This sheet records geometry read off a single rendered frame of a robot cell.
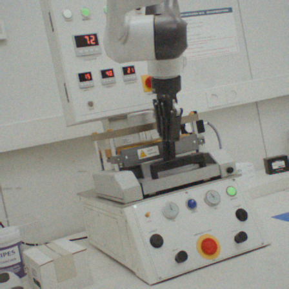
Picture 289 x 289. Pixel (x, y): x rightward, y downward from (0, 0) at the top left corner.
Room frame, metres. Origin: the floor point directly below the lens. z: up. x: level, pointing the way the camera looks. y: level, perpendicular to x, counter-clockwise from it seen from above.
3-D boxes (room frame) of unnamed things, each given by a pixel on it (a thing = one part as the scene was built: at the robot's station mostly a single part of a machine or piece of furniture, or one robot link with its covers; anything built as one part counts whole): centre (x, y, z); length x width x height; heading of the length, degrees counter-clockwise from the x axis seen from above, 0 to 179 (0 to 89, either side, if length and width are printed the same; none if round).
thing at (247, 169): (1.84, -0.30, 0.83); 0.23 x 0.12 x 0.07; 123
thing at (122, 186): (1.20, 0.09, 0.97); 0.25 x 0.05 x 0.07; 22
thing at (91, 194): (1.35, 0.00, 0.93); 0.46 x 0.35 x 0.01; 22
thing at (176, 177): (1.27, -0.03, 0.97); 0.30 x 0.22 x 0.08; 22
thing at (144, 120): (1.35, -0.02, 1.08); 0.31 x 0.24 x 0.13; 112
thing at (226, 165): (1.30, -0.17, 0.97); 0.26 x 0.05 x 0.07; 22
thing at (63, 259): (1.15, 0.28, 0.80); 0.19 x 0.13 x 0.09; 23
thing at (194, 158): (1.14, -0.08, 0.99); 0.15 x 0.02 x 0.04; 112
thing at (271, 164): (1.93, -0.54, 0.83); 0.09 x 0.06 x 0.07; 90
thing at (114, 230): (1.32, -0.03, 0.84); 0.53 x 0.37 x 0.17; 22
